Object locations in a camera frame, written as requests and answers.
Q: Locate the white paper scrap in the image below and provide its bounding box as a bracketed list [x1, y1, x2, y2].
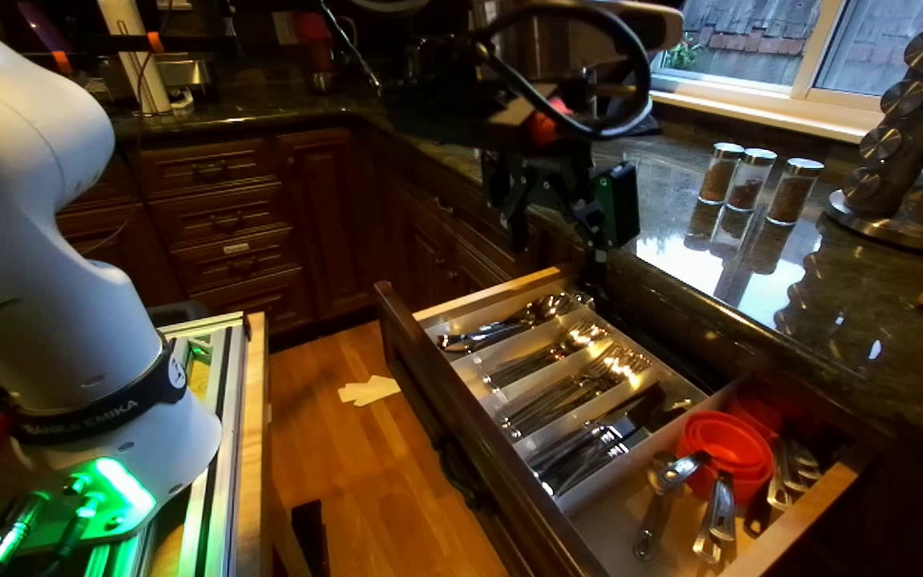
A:
[333, 373, 405, 412]

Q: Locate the dark wood base cabinet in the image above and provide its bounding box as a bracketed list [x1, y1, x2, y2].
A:
[362, 132, 551, 317]

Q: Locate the silver fork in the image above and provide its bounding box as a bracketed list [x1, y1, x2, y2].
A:
[504, 355, 653, 443]

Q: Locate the steel rotating spice rack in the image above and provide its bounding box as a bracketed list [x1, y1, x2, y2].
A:
[823, 0, 923, 256]

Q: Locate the metal can opener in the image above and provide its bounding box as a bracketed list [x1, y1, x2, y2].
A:
[631, 451, 743, 571]

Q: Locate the red utensil in drawer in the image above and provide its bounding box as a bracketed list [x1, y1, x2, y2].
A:
[676, 387, 808, 508]

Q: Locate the silver table knife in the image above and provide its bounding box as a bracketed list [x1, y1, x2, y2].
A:
[530, 384, 694, 496]

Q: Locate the silver table spoon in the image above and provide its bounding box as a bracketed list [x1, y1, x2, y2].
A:
[437, 290, 595, 360]

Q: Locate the red electric kettle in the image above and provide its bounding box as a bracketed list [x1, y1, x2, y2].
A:
[289, 9, 340, 97]

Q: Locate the grey utensil organizer tray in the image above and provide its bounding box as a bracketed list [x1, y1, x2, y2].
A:
[416, 280, 743, 523]

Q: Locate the wooden kitchen drawer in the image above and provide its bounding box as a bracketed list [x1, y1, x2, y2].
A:
[372, 264, 870, 577]

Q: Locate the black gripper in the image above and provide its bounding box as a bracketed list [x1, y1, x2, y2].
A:
[483, 136, 605, 256]

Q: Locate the aluminium robot cart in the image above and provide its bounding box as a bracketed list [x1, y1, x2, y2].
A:
[74, 308, 272, 577]

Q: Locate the grey countertop appliance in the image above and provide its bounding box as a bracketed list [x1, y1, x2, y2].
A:
[135, 44, 213, 116]

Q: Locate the dark wood drawer cabinet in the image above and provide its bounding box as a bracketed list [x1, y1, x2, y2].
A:
[53, 124, 372, 336]

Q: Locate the glass spice jar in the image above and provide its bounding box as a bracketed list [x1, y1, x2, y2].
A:
[765, 154, 825, 231]
[723, 146, 783, 215]
[694, 138, 747, 208]

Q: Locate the silver teaspoon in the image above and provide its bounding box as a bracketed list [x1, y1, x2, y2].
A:
[479, 323, 614, 391]

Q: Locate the wooden framed window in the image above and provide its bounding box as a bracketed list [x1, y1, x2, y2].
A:
[650, 0, 923, 147]

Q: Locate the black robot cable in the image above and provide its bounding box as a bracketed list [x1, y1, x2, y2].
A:
[469, 0, 659, 146]

